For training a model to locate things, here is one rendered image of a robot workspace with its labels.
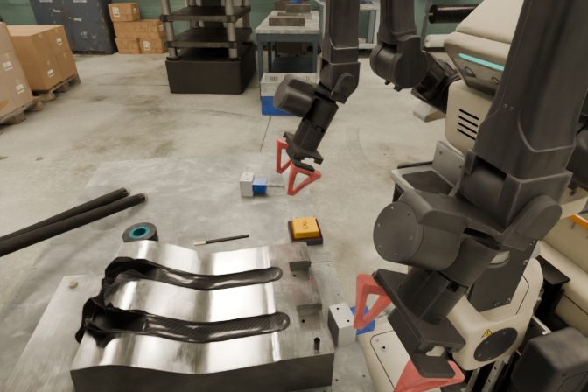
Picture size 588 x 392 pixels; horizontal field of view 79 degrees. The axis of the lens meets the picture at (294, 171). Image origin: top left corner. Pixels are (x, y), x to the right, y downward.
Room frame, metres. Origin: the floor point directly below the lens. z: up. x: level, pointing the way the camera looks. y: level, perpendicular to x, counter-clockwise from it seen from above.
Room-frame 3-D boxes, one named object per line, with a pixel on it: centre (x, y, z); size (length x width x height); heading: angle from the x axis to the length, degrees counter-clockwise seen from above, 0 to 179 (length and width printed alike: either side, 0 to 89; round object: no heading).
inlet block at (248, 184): (0.93, 0.09, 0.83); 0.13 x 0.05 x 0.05; 86
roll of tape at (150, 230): (0.70, 0.38, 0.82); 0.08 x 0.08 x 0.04
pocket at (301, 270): (0.51, -0.02, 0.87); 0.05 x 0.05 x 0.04; 8
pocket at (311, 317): (0.41, -0.03, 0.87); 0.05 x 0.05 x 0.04; 8
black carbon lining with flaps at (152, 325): (0.43, 0.19, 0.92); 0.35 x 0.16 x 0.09; 98
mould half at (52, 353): (0.43, 0.20, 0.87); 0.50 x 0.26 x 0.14; 98
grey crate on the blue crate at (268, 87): (3.85, 0.05, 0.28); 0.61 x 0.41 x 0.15; 87
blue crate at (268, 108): (3.85, 0.05, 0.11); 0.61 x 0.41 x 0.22; 87
